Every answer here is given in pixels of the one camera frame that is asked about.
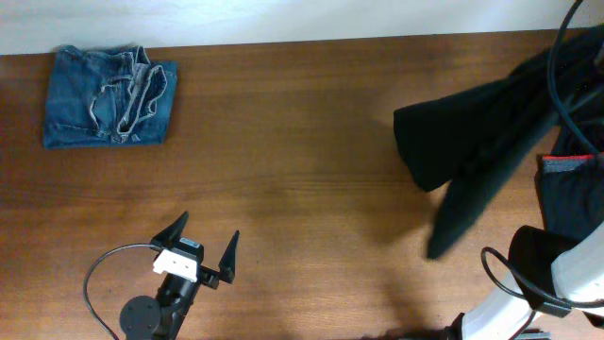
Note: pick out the dark garment with red trim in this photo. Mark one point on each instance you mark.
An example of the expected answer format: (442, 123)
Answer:
(569, 185)

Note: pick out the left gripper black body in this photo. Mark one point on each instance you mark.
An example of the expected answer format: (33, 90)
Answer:
(209, 278)

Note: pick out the black shorts garment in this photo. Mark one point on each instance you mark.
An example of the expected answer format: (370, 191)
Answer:
(473, 141)

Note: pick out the folded blue denim jeans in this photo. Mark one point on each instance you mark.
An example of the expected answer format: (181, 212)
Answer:
(109, 97)

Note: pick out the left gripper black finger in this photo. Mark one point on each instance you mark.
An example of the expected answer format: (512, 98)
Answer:
(227, 264)
(171, 234)

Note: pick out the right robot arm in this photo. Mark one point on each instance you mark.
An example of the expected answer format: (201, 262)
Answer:
(543, 274)

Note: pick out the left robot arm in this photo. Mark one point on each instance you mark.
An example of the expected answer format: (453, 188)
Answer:
(160, 316)

